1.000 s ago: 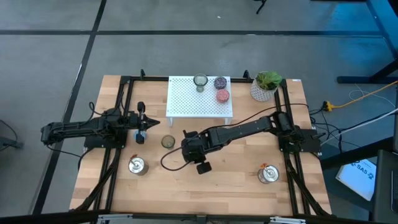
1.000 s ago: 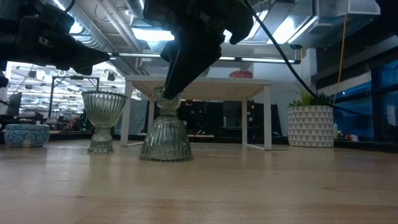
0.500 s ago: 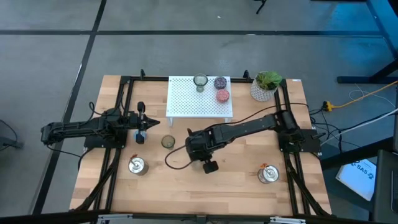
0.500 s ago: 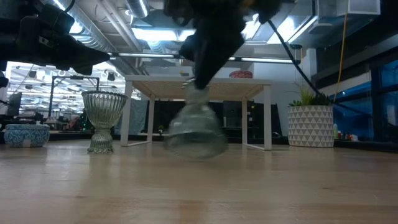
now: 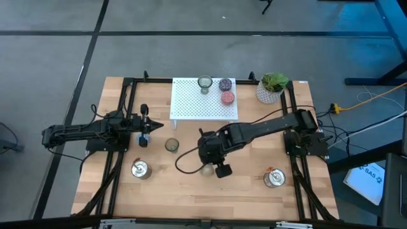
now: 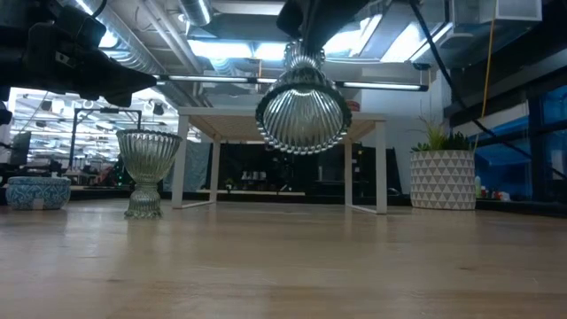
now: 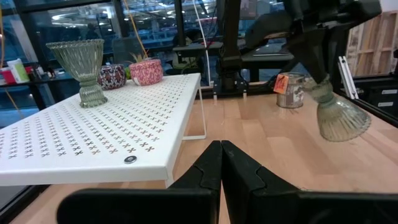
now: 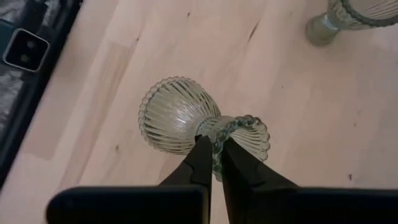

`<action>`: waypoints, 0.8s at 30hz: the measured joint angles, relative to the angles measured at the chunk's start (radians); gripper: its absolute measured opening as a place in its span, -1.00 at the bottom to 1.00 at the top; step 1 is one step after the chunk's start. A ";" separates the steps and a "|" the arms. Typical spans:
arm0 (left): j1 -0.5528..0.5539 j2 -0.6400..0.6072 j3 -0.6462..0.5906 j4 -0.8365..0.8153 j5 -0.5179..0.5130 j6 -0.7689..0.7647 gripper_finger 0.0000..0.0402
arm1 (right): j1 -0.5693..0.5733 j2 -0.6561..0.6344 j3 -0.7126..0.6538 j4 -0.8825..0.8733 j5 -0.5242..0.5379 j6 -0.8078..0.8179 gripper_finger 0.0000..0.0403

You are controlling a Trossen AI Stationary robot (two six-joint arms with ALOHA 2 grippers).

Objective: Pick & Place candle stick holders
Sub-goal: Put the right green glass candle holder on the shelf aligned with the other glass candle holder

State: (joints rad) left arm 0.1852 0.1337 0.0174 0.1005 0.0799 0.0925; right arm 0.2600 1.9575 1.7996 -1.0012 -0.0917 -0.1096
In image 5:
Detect potted succulent patterned pot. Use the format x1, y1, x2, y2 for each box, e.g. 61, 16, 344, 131
256, 72, 290, 105

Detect thin white floor cable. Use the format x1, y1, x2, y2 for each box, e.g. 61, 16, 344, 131
355, 85, 404, 111

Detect silver metal bracket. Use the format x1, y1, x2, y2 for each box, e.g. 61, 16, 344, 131
275, 221, 314, 229
99, 218, 137, 229

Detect dark desk leg bar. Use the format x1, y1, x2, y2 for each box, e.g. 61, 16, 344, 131
327, 139, 404, 175

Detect purple patterned candle holder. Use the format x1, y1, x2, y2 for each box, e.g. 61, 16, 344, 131
218, 78, 233, 93

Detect black tripod leg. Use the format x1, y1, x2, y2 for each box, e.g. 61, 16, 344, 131
259, 0, 274, 15

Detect white perforated metal shelf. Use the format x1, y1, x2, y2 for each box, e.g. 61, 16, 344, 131
169, 77, 239, 130

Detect pink patterned candle holder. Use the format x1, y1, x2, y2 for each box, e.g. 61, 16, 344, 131
221, 90, 236, 106

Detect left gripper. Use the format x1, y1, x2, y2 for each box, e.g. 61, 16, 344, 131
132, 103, 165, 148

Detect white printed sign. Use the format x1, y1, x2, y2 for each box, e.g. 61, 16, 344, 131
342, 161, 386, 207

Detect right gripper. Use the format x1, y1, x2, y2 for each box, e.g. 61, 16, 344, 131
197, 128, 233, 179

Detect black aluminium table frame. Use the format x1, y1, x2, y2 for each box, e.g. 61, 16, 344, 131
71, 70, 341, 223

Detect black right gripper cable loop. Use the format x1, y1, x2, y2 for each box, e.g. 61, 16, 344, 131
174, 146, 206, 175

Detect thick white floor cable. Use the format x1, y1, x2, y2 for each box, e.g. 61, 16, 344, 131
327, 109, 407, 149

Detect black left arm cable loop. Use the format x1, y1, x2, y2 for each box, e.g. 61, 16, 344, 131
89, 104, 106, 119

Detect black left arm floor cable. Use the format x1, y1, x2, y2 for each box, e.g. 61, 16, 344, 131
47, 146, 88, 174

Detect gray equipment foot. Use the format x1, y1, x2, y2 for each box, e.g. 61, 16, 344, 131
0, 121, 25, 156

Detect silver candle tin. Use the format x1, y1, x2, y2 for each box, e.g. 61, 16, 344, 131
131, 158, 153, 181
263, 168, 286, 189

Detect green glass candle holder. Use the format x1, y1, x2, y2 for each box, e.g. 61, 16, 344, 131
164, 137, 180, 153
200, 163, 216, 177
197, 74, 214, 95

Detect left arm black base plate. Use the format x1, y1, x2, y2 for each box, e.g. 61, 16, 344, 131
85, 132, 131, 153

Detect black cabinet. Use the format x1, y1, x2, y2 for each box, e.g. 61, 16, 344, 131
380, 151, 407, 229

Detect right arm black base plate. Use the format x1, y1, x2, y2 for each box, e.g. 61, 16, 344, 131
284, 130, 330, 157

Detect blue patterned candle holder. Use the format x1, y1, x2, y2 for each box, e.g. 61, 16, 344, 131
137, 132, 151, 147

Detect orange floor cable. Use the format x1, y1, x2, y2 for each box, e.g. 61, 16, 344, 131
340, 82, 407, 112

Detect dark desk with black foot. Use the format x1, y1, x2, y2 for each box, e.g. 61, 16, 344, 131
344, 0, 407, 87

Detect black rig crossbar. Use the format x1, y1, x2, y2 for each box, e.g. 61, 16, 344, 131
0, 214, 407, 229

